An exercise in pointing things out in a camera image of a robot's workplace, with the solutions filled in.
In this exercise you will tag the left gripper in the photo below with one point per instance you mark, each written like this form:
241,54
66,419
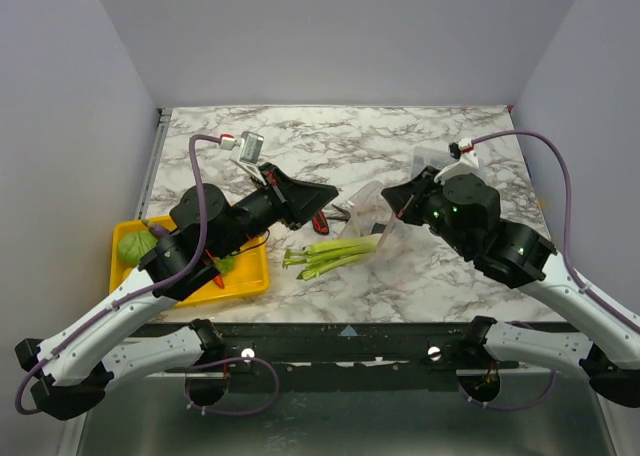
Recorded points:
294,201

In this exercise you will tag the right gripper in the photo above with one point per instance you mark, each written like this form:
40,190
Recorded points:
417,196

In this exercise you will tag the clear zip top bag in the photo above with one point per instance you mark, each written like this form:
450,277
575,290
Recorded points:
371,218

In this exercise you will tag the green toy celery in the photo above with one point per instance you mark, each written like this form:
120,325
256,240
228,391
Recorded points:
320,258

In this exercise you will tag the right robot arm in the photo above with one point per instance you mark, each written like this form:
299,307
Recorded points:
466,214

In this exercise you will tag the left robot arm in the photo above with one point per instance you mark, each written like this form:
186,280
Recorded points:
71,372

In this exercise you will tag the red black utility knife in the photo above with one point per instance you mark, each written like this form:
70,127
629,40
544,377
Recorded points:
320,224

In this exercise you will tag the clear screw organizer box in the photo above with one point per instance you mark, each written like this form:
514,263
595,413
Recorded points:
423,156

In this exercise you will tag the yellow plastic tray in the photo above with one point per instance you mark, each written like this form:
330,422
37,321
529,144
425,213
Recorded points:
248,277

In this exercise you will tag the green toy grapes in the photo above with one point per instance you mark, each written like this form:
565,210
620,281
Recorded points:
225,265

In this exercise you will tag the red toy chili pepper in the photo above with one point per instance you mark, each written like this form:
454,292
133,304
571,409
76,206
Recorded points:
217,279

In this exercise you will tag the purple toy eggplant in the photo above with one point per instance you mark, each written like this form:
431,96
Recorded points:
157,230

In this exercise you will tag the green toy cabbage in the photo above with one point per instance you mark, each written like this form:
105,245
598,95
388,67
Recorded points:
133,246

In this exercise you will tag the yellow handled pliers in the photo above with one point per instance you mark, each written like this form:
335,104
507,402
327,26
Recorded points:
339,214

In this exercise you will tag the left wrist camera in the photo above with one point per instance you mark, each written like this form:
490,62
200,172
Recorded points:
244,149

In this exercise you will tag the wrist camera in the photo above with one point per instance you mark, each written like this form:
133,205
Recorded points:
466,161
244,149

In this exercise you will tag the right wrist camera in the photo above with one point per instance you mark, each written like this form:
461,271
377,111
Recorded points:
466,161

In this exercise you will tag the black base frame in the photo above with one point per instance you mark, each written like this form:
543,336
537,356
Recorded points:
349,357

